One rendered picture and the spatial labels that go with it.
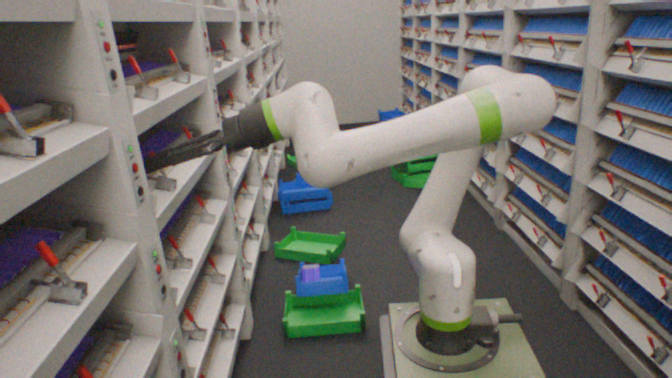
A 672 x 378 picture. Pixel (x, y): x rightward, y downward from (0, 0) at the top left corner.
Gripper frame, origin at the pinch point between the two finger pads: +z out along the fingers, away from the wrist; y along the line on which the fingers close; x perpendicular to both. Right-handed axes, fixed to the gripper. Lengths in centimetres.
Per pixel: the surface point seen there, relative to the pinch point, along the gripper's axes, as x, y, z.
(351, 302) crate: -90, 62, -20
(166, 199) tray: -7.3, -5.9, -0.3
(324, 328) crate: -85, 43, -10
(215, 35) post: 24, 115, 1
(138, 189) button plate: -0.1, -21.3, -3.6
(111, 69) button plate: 19.6, -20.6, -8.6
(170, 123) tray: 2.4, 44.4, 10.0
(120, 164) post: 5.5, -25.0, -4.7
